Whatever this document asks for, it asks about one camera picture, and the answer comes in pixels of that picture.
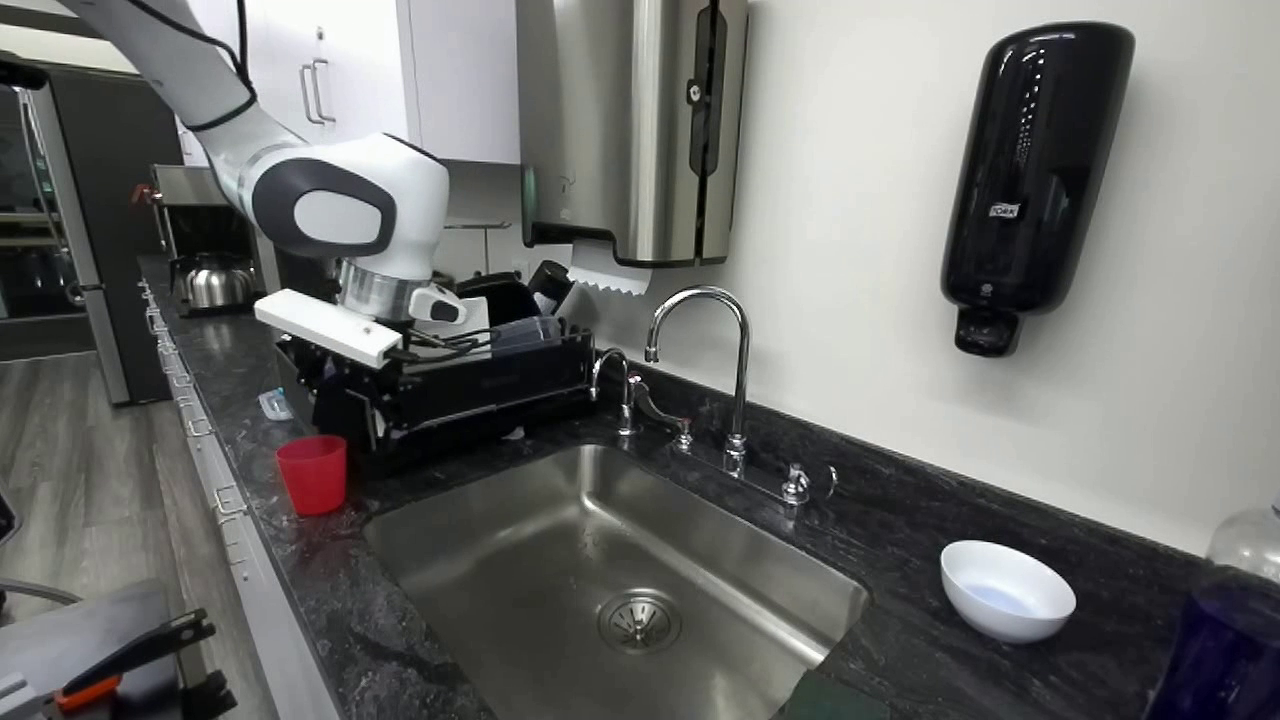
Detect red plastic cup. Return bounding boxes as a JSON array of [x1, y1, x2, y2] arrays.
[[277, 437, 350, 515]]

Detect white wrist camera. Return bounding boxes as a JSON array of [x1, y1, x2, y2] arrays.
[[251, 290, 403, 367]]

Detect sink drain strainer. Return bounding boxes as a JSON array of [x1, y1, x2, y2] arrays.
[[597, 588, 685, 653]]

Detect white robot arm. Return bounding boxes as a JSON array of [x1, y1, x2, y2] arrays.
[[61, 0, 467, 372]]

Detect clear glass jar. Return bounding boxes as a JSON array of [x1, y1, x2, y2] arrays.
[[1208, 503, 1280, 586]]

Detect steel paper towel dispenser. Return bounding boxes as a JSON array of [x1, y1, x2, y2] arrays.
[[518, 0, 747, 269]]

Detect chrome gooseneck faucet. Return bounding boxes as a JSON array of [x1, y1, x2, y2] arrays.
[[641, 284, 843, 514]]

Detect black wall soap dispenser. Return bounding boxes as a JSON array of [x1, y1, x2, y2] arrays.
[[941, 19, 1135, 355]]

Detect blue glass bottle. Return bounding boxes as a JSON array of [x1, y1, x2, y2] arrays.
[[1146, 578, 1280, 720]]

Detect stainless steel sink basin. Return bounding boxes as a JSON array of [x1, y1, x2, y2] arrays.
[[363, 443, 868, 720]]

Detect white ceramic bowl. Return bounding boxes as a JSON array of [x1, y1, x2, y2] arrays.
[[941, 539, 1077, 646]]

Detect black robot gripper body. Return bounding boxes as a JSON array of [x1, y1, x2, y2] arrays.
[[286, 278, 500, 443]]

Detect black dish drying rack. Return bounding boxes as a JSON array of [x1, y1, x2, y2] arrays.
[[344, 272, 592, 478]]

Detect white upper cabinet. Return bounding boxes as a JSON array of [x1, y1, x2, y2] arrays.
[[189, 0, 519, 165]]

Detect steel kettle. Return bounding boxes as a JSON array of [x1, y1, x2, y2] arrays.
[[180, 264, 259, 311]]

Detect orange handled pliers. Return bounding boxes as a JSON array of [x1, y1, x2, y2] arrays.
[[51, 608, 215, 716]]

